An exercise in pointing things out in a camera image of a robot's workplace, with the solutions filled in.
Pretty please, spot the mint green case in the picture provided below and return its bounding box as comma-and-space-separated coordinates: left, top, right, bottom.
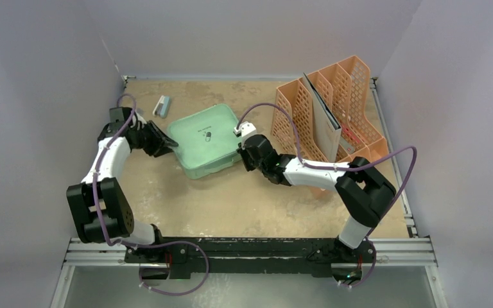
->
167, 104, 241, 180

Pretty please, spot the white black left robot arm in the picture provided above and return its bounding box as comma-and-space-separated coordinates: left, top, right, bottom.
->
66, 107, 178, 262

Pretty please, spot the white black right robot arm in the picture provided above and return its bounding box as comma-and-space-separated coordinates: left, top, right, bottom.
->
238, 134, 396, 261

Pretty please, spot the grey folder in organizer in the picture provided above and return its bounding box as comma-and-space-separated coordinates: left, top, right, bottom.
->
302, 73, 342, 162

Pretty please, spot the peach plastic file organizer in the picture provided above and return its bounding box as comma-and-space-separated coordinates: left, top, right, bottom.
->
270, 55, 390, 198

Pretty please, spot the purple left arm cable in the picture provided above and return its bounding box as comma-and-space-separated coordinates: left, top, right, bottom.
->
91, 93, 209, 256

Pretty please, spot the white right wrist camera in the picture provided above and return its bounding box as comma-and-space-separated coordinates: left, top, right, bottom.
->
233, 121, 257, 143

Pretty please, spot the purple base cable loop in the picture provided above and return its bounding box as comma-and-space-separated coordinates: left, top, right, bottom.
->
139, 248, 212, 299

